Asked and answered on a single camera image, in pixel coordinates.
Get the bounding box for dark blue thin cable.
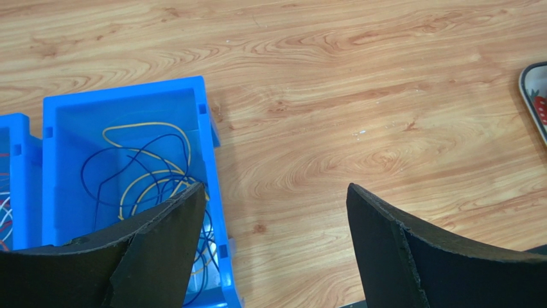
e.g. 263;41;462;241
80;133;221;307

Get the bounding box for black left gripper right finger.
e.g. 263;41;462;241
346;184;546;307

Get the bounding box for blue plastic bin left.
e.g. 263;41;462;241
1;113;42;251

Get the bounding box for blue plastic bin right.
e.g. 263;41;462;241
42;76;244;307

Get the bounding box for strawberry print tray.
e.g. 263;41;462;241
518;61;546;144

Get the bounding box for blue plastic bin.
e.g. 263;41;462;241
42;76;244;307
1;113;42;251

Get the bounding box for red thin cable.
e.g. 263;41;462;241
0;151;13;253

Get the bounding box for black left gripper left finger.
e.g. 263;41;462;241
1;183;205;307

